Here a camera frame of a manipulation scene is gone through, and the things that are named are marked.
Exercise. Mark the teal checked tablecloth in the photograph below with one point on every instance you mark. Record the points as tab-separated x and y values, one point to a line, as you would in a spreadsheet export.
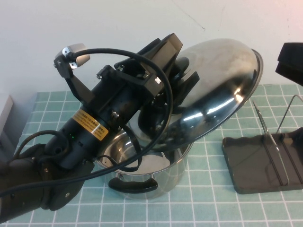
213	208

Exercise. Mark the beige side cabinet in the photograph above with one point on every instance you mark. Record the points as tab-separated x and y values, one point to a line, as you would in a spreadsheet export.
6	111

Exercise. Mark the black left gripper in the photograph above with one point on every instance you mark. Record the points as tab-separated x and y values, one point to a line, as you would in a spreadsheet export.
113	99

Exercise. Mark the stainless steel lid black knob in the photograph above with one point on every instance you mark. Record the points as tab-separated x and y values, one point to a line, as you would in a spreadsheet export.
225	78

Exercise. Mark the black lid rack tray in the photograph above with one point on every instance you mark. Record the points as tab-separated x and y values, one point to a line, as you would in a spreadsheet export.
248	160

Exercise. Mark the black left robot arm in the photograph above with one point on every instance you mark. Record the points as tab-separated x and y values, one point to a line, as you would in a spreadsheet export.
71	146

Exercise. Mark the silver wrist camera black mount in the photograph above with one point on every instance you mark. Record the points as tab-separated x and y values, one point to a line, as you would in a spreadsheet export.
78	48

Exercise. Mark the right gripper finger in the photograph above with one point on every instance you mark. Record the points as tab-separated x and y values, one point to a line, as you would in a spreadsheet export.
292	52
292	72

